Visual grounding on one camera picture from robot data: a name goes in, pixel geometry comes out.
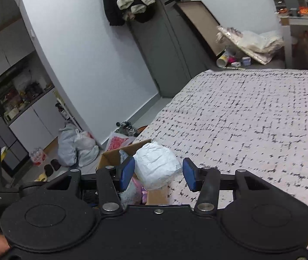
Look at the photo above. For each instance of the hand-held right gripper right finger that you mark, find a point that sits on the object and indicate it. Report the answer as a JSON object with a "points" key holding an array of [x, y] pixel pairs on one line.
{"points": [[190, 174]]}

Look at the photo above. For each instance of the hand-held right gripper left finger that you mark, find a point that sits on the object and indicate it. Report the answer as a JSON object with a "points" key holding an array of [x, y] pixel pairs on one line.
{"points": [[125, 173]]}

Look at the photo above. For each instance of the light blue plastic packet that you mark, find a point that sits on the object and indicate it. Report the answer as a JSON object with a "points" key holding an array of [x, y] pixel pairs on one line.
{"points": [[123, 155]]}

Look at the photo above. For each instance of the pink plastic packet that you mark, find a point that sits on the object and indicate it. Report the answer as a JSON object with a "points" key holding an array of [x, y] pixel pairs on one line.
{"points": [[137, 192]]}

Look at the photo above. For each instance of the white plastic-wrapped package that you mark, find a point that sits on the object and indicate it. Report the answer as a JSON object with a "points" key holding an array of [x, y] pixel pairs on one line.
{"points": [[156, 165]]}

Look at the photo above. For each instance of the brown cardboard box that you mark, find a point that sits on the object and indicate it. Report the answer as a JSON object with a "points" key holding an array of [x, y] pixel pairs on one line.
{"points": [[158, 195]]}

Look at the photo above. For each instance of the red patterned bag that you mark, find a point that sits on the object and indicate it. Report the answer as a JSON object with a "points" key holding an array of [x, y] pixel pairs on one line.
{"points": [[118, 142]]}

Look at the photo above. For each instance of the white plastic bag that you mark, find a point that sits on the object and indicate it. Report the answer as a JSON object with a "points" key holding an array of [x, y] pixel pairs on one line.
{"points": [[87, 149]]}

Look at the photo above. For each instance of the red-and-white bottle pack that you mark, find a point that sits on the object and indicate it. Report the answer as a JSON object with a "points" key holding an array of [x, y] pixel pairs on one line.
{"points": [[38, 157]]}

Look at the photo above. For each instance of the yellow slipper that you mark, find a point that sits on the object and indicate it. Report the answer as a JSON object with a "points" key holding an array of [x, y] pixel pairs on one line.
{"points": [[41, 177]]}

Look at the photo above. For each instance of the dark slippers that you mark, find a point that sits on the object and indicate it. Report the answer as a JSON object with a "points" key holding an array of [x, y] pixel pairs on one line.
{"points": [[52, 166]]}

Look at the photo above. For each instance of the grey plastic bag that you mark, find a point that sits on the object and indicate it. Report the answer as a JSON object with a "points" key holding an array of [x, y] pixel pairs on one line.
{"points": [[67, 146]]}

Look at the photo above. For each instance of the white floor rack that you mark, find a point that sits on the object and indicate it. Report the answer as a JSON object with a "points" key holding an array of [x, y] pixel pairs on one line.
{"points": [[66, 111]]}

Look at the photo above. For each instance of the grey-and-white cabinet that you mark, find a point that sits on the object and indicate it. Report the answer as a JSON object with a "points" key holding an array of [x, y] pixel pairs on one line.
{"points": [[13, 59]]}

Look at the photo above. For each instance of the grey door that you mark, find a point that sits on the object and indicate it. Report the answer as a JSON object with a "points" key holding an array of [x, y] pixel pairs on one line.
{"points": [[170, 59]]}

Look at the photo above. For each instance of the white cylindrical can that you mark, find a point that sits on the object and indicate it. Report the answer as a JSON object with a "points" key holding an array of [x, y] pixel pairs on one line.
{"points": [[223, 58]]}

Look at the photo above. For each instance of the small light blue box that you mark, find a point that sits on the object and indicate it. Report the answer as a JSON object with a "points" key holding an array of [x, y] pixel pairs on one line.
{"points": [[246, 61]]}

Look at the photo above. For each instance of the pile of white plastic bags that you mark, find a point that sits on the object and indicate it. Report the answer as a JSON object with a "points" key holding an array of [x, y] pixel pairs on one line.
{"points": [[254, 43]]}

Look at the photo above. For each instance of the black framed board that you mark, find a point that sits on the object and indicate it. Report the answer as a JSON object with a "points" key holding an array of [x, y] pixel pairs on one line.
{"points": [[200, 24]]}

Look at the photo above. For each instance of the black hanging coat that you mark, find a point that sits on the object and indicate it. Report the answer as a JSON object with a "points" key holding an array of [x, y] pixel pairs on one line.
{"points": [[121, 2]]}

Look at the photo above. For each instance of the white desk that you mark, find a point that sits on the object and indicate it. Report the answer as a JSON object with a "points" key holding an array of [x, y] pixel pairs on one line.
{"points": [[305, 23]]}

